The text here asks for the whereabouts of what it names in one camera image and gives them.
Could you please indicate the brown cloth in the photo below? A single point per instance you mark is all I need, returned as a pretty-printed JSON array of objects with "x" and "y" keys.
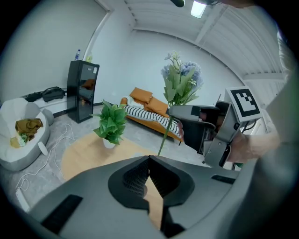
[{"x": 29, "y": 127}]

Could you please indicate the orange sofa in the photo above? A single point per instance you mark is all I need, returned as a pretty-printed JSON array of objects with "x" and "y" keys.
[{"x": 140, "y": 121}]

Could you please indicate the green potted plant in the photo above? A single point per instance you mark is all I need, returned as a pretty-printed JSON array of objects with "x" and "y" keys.
[{"x": 112, "y": 121}]

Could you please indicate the black bag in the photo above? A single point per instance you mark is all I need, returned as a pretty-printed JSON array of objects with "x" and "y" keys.
[{"x": 53, "y": 94}]

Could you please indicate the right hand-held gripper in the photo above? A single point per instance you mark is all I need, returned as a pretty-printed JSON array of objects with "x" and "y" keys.
[{"x": 224, "y": 126}]

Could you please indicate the person's right forearm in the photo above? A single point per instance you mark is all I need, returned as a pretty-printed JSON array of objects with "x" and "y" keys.
[{"x": 268, "y": 144}]

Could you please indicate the striped black white blanket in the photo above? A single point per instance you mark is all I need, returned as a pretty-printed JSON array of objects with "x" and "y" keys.
[{"x": 144, "y": 115}]

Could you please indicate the white oval device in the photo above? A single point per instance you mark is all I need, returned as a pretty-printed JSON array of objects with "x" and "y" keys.
[{"x": 43, "y": 148}]

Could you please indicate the person's right hand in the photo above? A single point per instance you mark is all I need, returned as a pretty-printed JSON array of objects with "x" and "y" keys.
[{"x": 243, "y": 149}]

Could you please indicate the orange cushion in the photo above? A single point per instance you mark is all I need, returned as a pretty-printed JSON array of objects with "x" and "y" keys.
[
  {"x": 140, "y": 94},
  {"x": 157, "y": 106}
]

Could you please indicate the blue plastic bottle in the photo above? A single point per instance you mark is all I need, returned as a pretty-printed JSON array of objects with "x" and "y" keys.
[{"x": 77, "y": 54}]

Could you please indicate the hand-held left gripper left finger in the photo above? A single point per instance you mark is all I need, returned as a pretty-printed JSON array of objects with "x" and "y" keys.
[{"x": 93, "y": 193}]

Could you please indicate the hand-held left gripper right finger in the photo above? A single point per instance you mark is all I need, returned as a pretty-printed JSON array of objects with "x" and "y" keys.
[{"x": 201, "y": 193}]

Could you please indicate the purple artificial flowers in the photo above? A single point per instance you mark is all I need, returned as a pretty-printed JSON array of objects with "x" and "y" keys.
[{"x": 180, "y": 81}]

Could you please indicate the black mini fridge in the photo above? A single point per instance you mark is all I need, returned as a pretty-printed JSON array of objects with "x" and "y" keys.
[{"x": 81, "y": 93}]

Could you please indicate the oval wooden table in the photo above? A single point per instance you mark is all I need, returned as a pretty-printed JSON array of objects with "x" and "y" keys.
[{"x": 88, "y": 151}]

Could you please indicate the yellow green bottle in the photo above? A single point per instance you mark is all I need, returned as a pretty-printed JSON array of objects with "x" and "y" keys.
[{"x": 89, "y": 58}]

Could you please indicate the white power strip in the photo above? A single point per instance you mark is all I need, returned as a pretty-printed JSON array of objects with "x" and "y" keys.
[{"x": 22, "y": 200}]

